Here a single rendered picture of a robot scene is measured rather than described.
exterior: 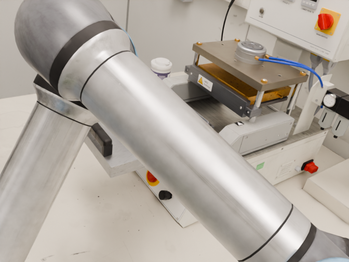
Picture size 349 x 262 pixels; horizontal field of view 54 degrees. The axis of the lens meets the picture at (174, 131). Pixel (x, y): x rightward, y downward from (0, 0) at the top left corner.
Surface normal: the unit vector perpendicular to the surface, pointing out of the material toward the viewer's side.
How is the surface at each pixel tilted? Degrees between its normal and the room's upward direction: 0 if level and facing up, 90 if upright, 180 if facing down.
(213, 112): 0
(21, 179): 57
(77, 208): 0
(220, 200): 62
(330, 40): 90
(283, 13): 90
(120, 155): 0
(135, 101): 50
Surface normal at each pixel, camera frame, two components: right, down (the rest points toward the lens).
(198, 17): -0.81, 0.22
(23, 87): 0.57, 0.51
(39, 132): -0.18, -0.09
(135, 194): 0.15, -0.83
